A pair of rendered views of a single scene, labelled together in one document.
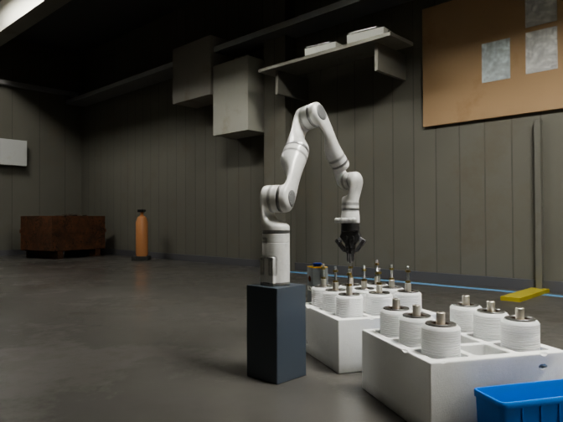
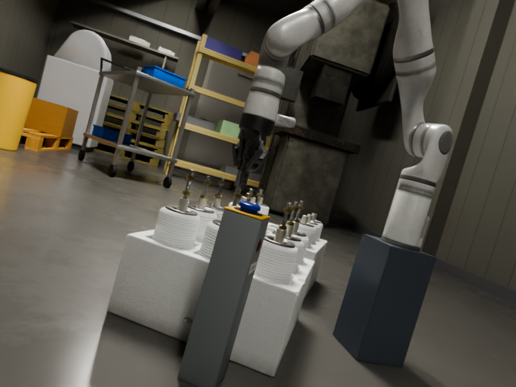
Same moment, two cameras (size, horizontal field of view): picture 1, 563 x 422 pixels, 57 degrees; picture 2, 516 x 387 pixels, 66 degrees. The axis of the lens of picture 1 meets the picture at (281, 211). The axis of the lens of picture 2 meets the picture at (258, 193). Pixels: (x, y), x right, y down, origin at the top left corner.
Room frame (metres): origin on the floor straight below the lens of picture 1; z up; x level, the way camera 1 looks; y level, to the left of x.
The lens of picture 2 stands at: (2.85, 0.21, 0.39)
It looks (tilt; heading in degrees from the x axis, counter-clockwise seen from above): 3 degrees down; 210
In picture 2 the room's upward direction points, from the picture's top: 16 degrees clockwise
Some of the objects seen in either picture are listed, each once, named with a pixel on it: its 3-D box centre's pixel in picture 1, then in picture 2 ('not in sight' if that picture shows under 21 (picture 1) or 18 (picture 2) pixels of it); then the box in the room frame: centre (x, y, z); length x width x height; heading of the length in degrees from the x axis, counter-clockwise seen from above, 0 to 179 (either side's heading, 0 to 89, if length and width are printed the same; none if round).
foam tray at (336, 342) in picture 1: (364, 331); (225, 282); (1.99, -0.31, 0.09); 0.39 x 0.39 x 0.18; 18
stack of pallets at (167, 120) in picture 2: not in sight; (129, 130); (-1.65, -5.11, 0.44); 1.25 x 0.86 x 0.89; 136
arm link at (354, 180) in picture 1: (351, 191); (273, 62); (2.10, -0.28, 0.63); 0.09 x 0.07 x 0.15; 39
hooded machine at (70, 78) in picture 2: not in sight; (77, 90); (-0.43, -4.85, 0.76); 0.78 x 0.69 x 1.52; 139
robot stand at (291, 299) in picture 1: (276, 330); (382, 298); (1.74, 0.02, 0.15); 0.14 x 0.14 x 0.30; 46
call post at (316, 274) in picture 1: (317, 303); (224, 296); (2.24, -0.15, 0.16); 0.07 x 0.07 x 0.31; 18
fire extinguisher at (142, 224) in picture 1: (141, 234); not in sight; (6.70, 1.80, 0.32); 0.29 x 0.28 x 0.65; 46
